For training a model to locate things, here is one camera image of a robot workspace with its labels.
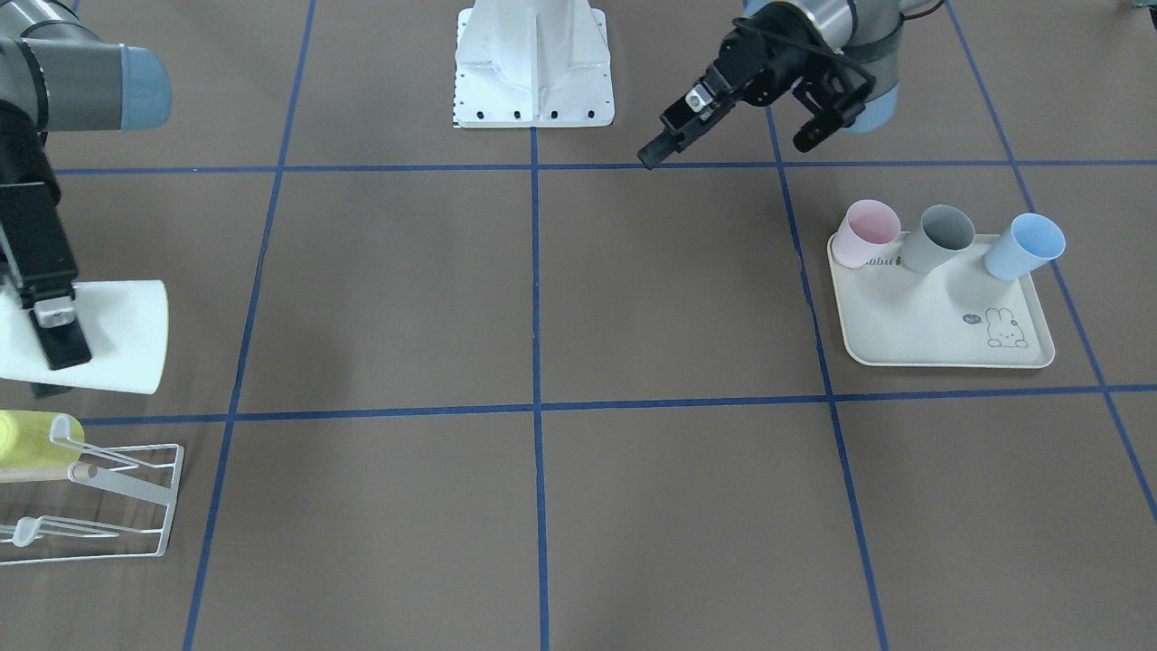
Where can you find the cream rabbit tray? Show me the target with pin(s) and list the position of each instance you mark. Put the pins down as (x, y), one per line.
(954, 316)

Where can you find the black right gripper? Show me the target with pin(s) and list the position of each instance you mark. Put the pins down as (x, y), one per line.
(20, 152)

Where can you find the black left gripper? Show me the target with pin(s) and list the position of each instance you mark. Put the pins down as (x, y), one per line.
(766, 56)

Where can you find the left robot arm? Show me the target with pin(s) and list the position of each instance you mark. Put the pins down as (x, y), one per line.
(871, 38)

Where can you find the grey plastic cup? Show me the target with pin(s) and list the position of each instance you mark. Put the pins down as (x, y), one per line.
(942, 234)

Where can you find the pink plastic cup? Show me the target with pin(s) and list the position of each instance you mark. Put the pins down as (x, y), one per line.
(867, 228)

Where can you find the white wire cup rack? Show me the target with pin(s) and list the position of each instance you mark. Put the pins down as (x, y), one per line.
(116, 502)

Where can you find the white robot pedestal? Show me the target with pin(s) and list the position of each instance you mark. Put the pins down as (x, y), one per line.
(524, 64)

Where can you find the pale green white cup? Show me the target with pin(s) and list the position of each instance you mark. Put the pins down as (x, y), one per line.
(126, 326)

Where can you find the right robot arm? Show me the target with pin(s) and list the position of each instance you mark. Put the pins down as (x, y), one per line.
(56, 76)

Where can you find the yellow plastic cup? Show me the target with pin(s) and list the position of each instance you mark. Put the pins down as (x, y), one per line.
(25, 441)

